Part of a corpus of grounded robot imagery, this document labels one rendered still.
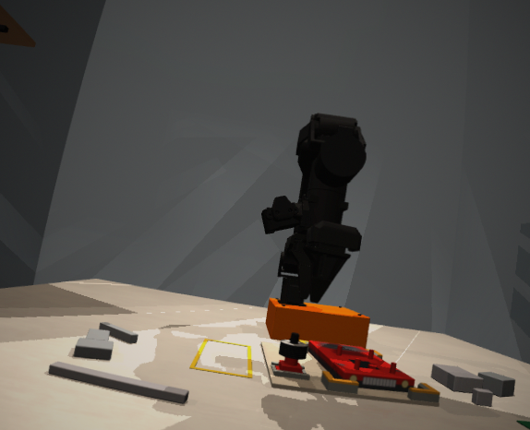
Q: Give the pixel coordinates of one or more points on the black and grey wheel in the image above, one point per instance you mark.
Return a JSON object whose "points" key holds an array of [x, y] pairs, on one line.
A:
{"points": [[293, 351]]}

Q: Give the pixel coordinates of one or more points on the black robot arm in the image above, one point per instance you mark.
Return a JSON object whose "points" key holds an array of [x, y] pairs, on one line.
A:
{"points": [[331, 150]]}

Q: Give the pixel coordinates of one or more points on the dark grey long bar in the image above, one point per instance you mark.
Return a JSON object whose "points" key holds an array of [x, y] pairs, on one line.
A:
{"points": [[131, 385]]}

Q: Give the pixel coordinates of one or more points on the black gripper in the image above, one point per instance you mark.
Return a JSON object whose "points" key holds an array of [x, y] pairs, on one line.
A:
{"points": [[319, 250]]}

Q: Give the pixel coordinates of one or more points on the yellow rectangular outline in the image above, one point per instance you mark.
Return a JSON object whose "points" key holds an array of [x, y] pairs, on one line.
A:
{"points": [[249, 368]]}

